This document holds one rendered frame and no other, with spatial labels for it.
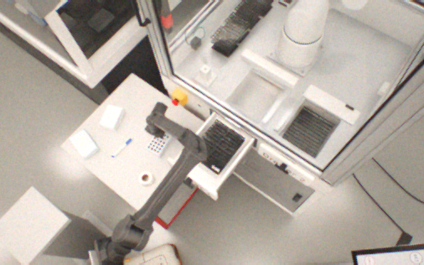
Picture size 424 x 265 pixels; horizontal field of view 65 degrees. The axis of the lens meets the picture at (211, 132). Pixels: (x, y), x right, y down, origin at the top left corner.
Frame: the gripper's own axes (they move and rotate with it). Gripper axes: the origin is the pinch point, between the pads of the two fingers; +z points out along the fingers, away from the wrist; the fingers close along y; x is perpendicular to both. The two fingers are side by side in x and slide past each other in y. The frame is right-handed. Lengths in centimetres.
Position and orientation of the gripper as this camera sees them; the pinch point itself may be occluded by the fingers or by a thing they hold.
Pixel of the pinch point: (159, 135)
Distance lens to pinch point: 176.5
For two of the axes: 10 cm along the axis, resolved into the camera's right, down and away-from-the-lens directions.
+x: -4.9, 8.1, -3.2
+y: -8.7, -4.4, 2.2
